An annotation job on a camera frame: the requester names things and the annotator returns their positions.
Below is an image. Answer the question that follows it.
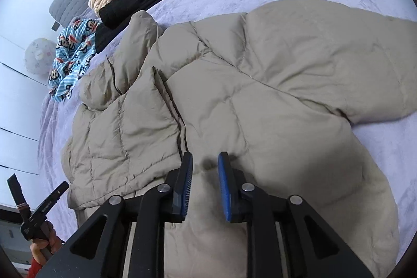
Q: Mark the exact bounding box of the small black garment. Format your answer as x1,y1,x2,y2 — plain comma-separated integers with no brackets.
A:
94,23,115,54

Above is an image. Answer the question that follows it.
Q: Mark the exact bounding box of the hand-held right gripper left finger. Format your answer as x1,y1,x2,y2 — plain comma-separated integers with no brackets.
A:
36,152,194,278

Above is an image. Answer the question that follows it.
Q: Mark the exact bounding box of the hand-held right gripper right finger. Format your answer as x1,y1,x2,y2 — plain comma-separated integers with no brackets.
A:
218,151,375,278

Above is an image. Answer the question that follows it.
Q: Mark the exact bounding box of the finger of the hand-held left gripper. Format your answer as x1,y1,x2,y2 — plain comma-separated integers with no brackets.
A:
7,174,31,218
31,181,70,223

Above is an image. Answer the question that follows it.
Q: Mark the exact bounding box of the person's left hand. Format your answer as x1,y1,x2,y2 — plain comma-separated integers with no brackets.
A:
30,221,65,266

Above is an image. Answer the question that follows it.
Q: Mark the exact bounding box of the blue monkey-print cloth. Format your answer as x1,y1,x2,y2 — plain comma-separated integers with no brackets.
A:
48,17,101,103

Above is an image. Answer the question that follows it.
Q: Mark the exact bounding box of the beige puffer jacket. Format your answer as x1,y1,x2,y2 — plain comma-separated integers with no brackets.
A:
60,0,417,278

